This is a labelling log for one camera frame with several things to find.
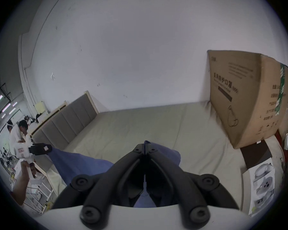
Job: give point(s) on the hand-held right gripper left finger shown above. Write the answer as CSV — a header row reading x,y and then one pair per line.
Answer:
x,y
103,188

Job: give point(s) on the person's left hand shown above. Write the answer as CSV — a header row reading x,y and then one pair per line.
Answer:
x,y
26,170

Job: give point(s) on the dark blue shirt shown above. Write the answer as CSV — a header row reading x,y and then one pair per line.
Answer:
x,y
81,164

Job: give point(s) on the flat black box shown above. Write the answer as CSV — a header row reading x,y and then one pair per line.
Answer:
x,y
256,153

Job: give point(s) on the person's left forearm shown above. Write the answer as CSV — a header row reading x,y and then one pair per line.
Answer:
x,y
20,190

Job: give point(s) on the bed with pale green sheet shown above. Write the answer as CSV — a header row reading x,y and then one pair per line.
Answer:
x,y
158,123

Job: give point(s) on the grey padded headboard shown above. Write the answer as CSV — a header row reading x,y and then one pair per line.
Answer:
x,y
69,118

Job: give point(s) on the white printed product box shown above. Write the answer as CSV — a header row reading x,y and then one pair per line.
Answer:
x,y
261,188

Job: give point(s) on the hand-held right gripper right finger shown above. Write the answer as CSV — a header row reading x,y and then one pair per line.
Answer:
x,y
187,188

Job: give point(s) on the white metal rack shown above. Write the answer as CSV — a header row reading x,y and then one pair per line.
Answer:
x,y
38,192

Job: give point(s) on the large brown cardboard carton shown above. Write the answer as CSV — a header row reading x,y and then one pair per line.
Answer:
x,y
249,99

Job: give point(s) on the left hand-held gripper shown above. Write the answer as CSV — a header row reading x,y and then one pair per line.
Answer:
x,y
20,150

